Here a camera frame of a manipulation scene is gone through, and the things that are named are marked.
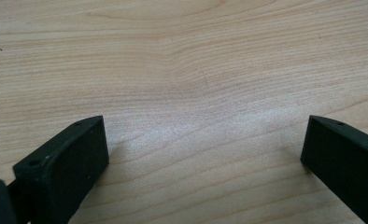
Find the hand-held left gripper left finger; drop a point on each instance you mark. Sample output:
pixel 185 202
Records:
pixel 70 161

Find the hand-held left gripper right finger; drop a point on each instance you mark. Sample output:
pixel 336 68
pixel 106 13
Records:
pixel 344 155

